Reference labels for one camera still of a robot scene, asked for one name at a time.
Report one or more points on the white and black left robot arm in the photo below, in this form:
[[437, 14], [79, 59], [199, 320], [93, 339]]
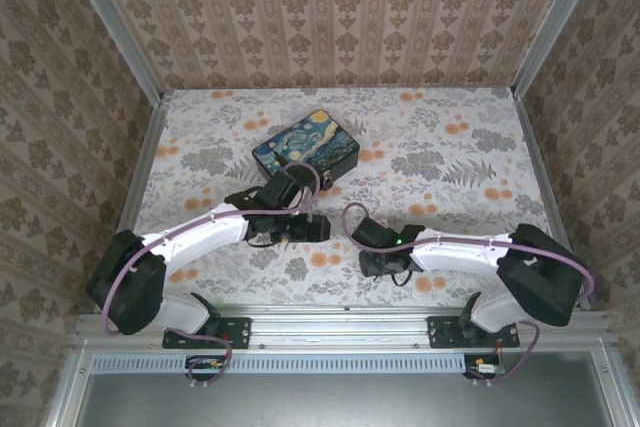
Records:
[[200, 242]]

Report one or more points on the slanted aluminium frame post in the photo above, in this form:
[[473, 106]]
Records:
[[112, 22], [555, 22]]

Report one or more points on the black box with painting lid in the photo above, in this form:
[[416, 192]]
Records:
[[305, 142]]

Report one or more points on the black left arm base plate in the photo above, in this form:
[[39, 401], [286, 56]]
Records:
[[235, 332]]

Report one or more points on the small green circuit board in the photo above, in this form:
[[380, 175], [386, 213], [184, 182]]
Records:
[[487, 368], [205, 366]]

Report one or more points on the grey metal sheet panel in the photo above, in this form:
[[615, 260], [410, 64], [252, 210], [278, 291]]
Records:
[[350, 399]]

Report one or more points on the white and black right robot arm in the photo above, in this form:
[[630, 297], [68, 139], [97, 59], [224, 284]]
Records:
[[450, 257]]

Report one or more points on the long aluminium mounting rail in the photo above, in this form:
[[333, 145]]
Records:
[[340, 327]]

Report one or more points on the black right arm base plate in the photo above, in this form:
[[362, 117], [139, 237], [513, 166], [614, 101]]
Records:
[[445, 334]]

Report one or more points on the aluminium table side rail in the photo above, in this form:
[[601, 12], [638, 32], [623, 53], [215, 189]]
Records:
[[147, 162], [542, 172]]

